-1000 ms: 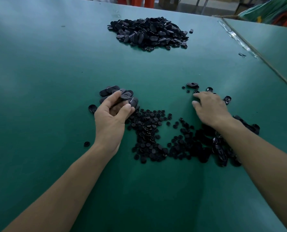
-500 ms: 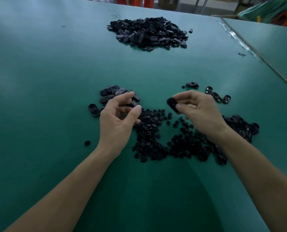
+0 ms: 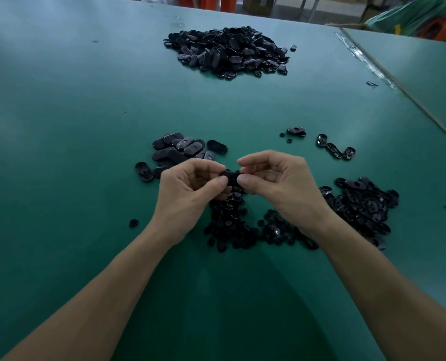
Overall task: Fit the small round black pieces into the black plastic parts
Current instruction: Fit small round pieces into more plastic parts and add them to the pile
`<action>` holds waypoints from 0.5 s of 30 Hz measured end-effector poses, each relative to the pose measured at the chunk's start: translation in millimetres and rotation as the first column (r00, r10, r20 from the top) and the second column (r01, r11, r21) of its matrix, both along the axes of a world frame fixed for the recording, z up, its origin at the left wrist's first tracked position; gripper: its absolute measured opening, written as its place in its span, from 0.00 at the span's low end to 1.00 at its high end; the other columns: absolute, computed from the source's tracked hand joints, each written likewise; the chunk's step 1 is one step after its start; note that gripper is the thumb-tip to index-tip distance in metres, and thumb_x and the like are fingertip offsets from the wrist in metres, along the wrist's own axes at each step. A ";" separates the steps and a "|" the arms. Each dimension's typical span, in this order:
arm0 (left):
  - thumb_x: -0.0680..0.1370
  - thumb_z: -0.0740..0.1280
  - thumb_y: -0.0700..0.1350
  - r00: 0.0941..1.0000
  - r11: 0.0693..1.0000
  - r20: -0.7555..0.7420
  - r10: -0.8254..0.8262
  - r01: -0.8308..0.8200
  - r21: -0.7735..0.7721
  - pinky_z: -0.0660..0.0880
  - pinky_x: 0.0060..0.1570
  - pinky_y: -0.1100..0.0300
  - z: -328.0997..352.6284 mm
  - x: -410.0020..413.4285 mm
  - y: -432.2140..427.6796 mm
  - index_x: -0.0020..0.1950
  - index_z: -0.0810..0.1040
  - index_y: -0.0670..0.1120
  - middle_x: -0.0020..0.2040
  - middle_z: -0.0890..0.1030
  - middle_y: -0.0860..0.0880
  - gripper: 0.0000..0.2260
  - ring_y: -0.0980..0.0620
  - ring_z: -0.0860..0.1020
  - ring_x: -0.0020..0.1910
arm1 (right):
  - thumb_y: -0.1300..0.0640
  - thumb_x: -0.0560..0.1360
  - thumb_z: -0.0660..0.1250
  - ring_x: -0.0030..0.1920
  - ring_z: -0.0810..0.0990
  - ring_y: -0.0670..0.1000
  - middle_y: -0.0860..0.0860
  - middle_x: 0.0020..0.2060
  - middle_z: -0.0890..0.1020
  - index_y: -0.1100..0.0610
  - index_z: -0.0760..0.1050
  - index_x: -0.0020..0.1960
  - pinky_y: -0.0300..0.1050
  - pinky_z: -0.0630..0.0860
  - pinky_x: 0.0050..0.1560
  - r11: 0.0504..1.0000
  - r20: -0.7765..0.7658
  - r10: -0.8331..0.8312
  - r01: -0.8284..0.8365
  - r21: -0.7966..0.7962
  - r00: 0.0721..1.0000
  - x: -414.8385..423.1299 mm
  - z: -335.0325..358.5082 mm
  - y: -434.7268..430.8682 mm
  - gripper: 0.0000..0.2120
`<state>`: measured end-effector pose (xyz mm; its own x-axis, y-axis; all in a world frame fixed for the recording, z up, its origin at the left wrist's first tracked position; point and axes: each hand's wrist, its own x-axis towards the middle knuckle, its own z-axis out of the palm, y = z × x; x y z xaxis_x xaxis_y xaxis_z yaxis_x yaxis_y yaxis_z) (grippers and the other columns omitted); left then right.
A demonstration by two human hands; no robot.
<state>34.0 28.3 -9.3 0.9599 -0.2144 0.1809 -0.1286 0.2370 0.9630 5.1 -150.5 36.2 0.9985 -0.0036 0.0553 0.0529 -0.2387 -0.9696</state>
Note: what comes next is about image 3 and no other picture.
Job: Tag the small open cardboard box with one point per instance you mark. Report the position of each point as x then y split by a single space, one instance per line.
260 3

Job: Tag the small black plastic scrap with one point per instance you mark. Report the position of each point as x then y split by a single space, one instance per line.
372 85

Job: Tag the pile of small black buttons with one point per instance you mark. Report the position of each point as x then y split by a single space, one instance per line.
234 229

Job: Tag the person's right forearm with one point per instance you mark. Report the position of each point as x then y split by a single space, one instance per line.
396 297

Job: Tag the lone black ring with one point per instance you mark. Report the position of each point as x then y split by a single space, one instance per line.
133 223

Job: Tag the red plastic stool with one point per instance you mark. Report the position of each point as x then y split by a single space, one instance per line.
188 0
219 2
445 30

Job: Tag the pile of black oval shells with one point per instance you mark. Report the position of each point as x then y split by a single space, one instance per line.
366 206

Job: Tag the person's left hand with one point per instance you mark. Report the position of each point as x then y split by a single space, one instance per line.
184 199

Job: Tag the person's right hand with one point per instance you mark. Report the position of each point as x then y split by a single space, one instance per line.
287 188

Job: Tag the person's left forearm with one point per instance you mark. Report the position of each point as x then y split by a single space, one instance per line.
84 308

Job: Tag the green striped bag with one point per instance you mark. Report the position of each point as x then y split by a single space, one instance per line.
409 16

